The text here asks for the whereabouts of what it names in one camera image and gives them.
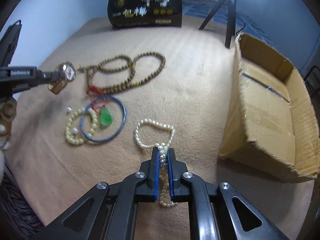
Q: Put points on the black low metal rack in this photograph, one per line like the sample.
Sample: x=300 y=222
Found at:
x=312 y=81

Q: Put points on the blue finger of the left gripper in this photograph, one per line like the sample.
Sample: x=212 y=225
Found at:
x=49 y=76

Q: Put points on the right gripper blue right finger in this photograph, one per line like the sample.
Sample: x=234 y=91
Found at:
x=177 y=191

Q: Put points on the black gold snack bag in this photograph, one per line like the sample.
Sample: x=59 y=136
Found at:
x=144 y=13

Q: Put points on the red strap wristwatch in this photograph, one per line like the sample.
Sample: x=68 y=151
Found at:
x=67 y=74

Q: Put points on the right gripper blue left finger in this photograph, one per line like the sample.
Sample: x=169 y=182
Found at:
x=149 y=190

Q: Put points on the brown cardboard box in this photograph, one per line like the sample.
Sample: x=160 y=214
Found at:
x=271 y=123

